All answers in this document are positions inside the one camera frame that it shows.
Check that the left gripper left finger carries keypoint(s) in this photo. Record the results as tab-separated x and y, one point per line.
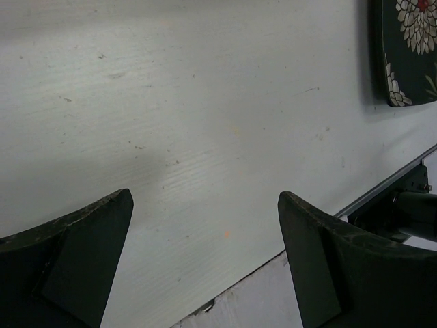
60	273

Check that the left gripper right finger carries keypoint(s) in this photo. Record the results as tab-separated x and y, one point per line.
344	276

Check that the black floral square plate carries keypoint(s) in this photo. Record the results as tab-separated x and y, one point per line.
404	40

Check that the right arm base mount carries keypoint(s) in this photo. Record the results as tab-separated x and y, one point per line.
399	207

